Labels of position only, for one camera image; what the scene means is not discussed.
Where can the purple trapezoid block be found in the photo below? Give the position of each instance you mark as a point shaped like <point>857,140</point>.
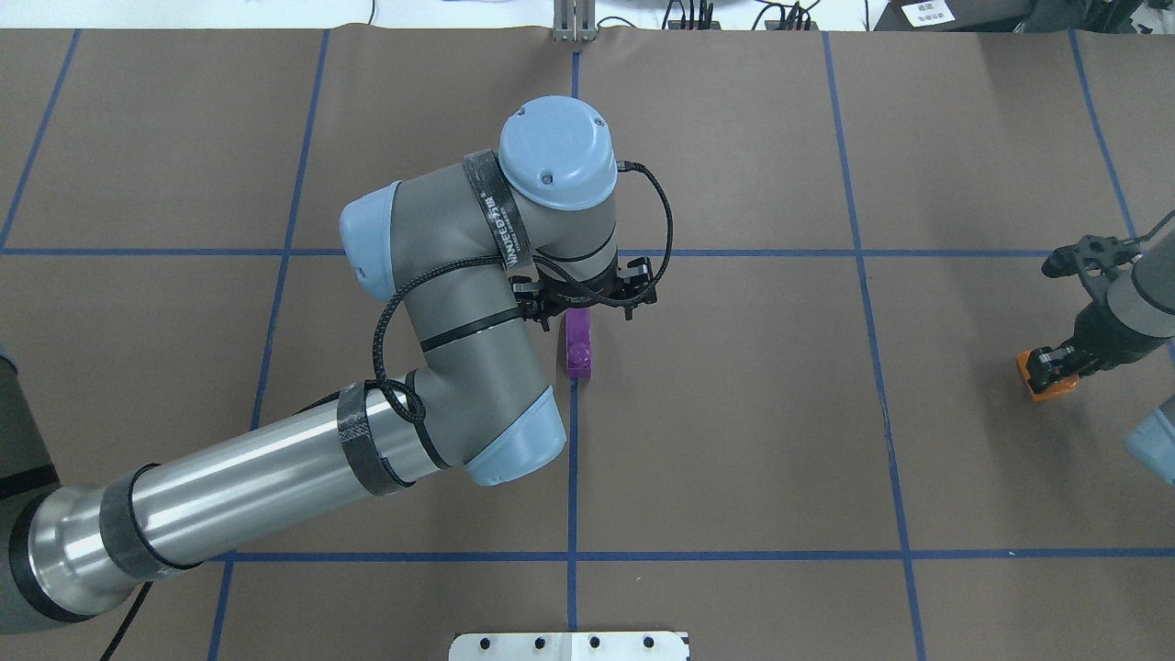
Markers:
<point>578,362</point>

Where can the aluminium frame post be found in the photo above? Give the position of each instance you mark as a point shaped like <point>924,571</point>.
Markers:
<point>575,21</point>

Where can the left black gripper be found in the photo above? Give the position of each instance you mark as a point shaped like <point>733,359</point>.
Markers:
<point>639,286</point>

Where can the orange trapezoid block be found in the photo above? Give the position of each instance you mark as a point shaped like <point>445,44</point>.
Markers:
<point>1043,377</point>

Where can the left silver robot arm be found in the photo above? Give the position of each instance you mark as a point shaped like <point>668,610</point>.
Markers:
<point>460,258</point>

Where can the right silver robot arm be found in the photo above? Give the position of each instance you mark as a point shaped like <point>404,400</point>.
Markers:
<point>1130,283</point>

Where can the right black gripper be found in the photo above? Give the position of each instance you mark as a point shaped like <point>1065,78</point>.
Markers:
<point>1094,337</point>

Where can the brown paper table mat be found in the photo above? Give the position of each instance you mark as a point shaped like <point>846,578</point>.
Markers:
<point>815,446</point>

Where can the white camera mast base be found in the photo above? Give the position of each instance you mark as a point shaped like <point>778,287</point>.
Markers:
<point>614,645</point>

